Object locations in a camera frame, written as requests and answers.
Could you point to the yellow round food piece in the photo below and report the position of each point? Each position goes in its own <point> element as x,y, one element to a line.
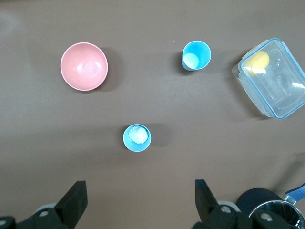
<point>258,60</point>

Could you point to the brown table cover sheet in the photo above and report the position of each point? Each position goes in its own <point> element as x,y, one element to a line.
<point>152,100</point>

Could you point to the empty blue cup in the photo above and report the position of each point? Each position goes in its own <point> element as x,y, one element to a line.
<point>199,53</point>

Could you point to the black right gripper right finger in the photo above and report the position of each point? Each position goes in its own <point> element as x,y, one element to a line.
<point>207,205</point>

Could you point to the pink bowl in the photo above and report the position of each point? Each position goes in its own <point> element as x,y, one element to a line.
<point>83,66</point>

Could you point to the white crumpled wad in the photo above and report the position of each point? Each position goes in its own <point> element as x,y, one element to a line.
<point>138,136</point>

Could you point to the clear container with blue trim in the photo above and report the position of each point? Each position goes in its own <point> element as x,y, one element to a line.
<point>281,95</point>

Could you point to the blue cup with white wad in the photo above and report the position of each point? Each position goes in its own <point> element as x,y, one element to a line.
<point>133,147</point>

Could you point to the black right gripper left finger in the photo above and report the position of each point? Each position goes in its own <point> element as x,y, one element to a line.
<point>71,202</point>

